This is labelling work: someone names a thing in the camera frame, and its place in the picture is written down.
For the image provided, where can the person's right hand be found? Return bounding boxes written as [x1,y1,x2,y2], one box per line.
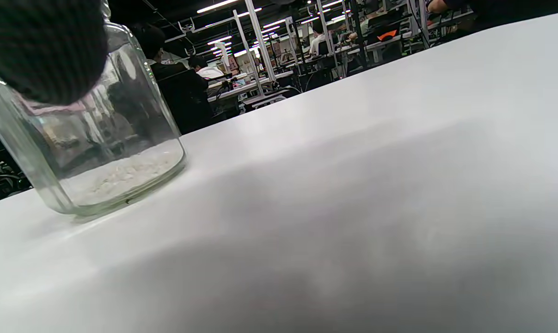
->
[0,0,109,106]

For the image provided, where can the white workbench frame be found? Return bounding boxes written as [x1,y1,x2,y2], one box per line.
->
[232,0,303,108]

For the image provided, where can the white rice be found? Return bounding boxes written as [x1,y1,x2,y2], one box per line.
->
[61,138,185,207]

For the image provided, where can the clear glass jar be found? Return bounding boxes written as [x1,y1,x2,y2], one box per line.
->
[0,0,188,217]

